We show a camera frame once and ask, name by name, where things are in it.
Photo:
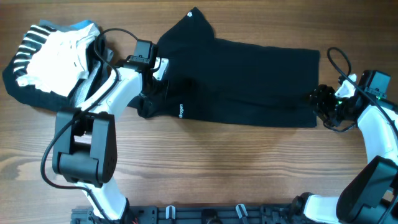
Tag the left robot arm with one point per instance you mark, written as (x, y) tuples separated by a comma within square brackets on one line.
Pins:
[(84, 148)]

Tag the grey blue folded garments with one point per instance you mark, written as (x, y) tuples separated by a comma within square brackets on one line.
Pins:
[(84, 88)]

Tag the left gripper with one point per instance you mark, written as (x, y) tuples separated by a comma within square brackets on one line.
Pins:
[(161, 93)]

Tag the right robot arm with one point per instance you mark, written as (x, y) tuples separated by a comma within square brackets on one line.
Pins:
[(372, 196)]

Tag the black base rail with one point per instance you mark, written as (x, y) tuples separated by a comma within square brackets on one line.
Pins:
[(263, 214)]

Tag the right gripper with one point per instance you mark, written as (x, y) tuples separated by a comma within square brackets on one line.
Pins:
[(322, 94)]

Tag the black t-shirt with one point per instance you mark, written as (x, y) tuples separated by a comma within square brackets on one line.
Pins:
[(217, 80)]

